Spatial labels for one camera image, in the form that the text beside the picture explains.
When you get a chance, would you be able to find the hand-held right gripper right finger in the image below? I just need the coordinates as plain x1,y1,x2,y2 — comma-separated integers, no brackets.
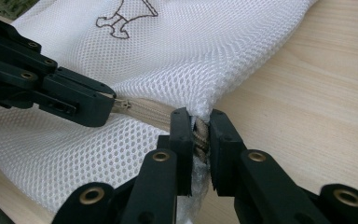
209,108,332,224

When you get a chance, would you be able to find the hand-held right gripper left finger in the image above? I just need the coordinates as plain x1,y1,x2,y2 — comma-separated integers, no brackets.
119,106,197,224

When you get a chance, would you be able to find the green woven basket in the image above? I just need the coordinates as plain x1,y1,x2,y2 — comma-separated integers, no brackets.
0,0,40,21

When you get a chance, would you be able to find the white mesh laundry bag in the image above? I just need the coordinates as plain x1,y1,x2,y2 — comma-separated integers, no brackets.
0,0,320,224

